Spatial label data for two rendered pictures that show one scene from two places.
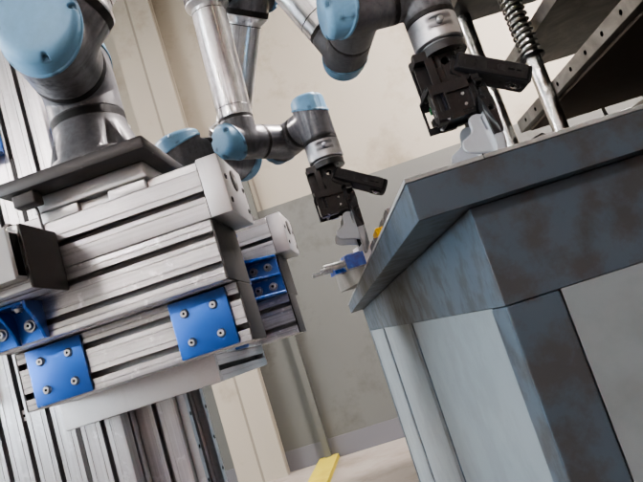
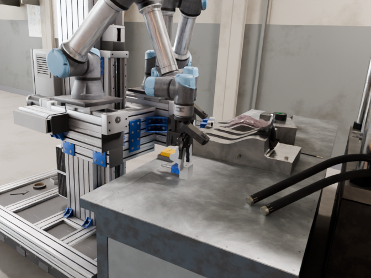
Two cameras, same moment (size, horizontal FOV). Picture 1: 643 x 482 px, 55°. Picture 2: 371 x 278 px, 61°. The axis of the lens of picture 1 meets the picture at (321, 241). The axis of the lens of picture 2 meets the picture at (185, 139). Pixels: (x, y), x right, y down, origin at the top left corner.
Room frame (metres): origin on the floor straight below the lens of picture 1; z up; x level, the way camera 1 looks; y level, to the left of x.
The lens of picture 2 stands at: (-0.16, -0.83, 1.30)
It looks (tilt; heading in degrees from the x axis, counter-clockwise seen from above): 17 degrees down; 28
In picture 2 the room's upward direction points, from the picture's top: 4 degrees clockwise
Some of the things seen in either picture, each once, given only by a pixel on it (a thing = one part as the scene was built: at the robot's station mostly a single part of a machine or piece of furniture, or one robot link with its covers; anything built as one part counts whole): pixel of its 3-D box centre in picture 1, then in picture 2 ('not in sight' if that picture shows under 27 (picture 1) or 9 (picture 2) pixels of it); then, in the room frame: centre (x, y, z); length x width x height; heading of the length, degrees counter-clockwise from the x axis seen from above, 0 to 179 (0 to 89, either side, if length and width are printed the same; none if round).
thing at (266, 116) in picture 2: not in sight; (275, 119); (2.08, -0.34, 0.84); 0.20 x 0.15 x 0.07; 92
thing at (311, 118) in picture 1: (312, 120); (190, 78); (1.27, -0.06, 1.14); 0.09 x 0.08 x 0.11; 43
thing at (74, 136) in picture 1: (96, 148); (88, 86); (0.93, 0.30, 1.09); 0.15 x 0.15 x 0.10
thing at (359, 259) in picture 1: (349, 262); not in sight; (1.27, -0.04, 0.83); 0.13 x 0.05 x 0.05; 95
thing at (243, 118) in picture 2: not in sight; (249, 120); (1.62, -0.28, 0.90); 0.26 x 0.18 x 0.08; 109
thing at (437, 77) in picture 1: (450, 87); (180, 130); (0.87, -0.25, 0.99); 0.09 x 0.08 x 0.12; 94
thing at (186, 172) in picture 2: not in sight; (175, 167); (0.87, -0.24, 0.83); 0.13 x 0.05 x 0.05; 94
